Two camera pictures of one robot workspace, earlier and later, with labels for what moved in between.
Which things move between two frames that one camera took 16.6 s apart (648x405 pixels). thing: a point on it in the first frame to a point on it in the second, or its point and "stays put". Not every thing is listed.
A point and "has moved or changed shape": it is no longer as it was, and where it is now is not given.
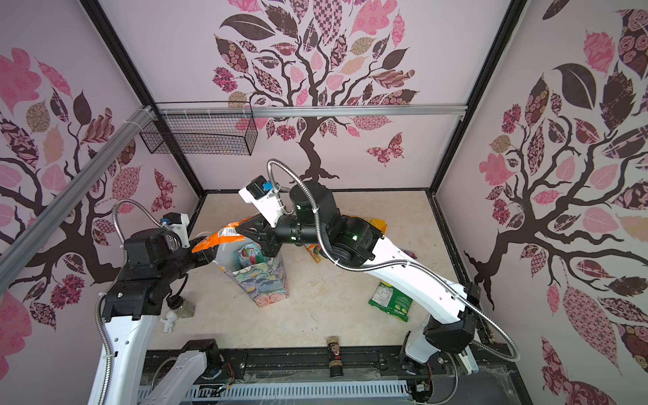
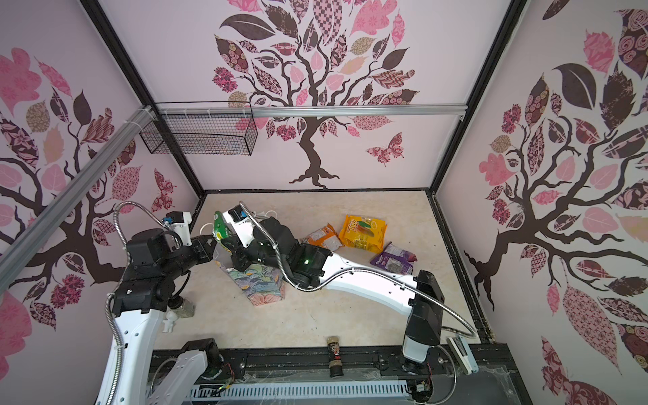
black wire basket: (201, 128) stays put
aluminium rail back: (313, 110) stays put
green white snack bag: (393, 302) has moved or changed shape
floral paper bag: (263, 283) stays put
